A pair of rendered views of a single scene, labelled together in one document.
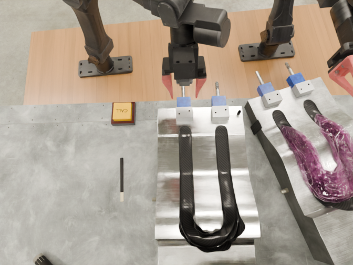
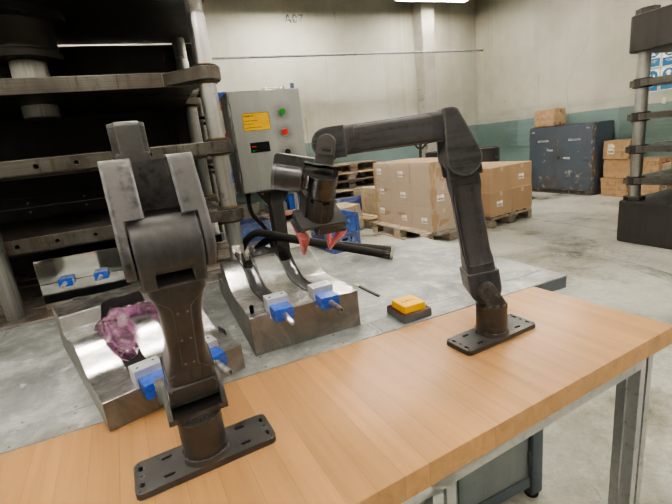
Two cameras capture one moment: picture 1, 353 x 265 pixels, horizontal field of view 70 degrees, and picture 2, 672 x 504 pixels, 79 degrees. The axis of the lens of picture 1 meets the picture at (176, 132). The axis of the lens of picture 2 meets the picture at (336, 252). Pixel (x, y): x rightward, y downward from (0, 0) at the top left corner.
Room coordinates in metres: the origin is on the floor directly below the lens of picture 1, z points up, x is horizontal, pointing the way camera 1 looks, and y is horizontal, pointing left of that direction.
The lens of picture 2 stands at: (1.13, -0.40, 1.23)
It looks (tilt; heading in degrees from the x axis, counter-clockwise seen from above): 15 degrees down; 153
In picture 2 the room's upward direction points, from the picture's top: 7 degrees counter-clockwise
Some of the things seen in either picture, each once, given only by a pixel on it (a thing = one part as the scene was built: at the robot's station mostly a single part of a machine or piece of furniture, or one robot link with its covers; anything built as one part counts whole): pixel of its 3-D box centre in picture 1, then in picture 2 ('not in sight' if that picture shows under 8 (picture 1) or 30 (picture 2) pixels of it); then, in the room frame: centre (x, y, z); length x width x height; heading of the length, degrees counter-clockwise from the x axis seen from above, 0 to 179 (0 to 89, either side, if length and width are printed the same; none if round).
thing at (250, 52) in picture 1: (269, 44); (202, 432); (0.56, -0.36, 0.84); 0.20 x 0.07 x 0.08; 90
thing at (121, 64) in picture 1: (102, 61); (491, 318); (0.56, 0.24, 0.84); 0.20 x 0.07 x 0.08; 90
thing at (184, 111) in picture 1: (183, 101); (329, 300); (0.34, -0.03, 0.89); 0.13 x 0.05 x 0.05; 176
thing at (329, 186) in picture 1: (326, 155); (138, 316); (0.13, -0.41, 0.90); 0.26 x 0.18 x 0.08; 13
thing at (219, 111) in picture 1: (218, 100); (283, 313); (0.33, -0.14, 0.89); 0.13 x 0.05 x 0.05; 176
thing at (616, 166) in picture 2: not in sight; (636, 167); (-2.19, 6.35, 0.42); 0.86 x 0.33 x 0.83; 174
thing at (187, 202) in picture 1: (207, 182); (272, 269); (0.08, -0.07, 0.92); 0.35 x 0.16 x 0.09; 175
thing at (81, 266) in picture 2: not in sight; (93, 262); (-0.77, -0.54, 0.87); 0.50 x 0.27 x 0.17; 175
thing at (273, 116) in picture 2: not in sight; (283, 261); (-0.61, 0.21, 0.74); 0.31 x 0.22 x 1.47; 85
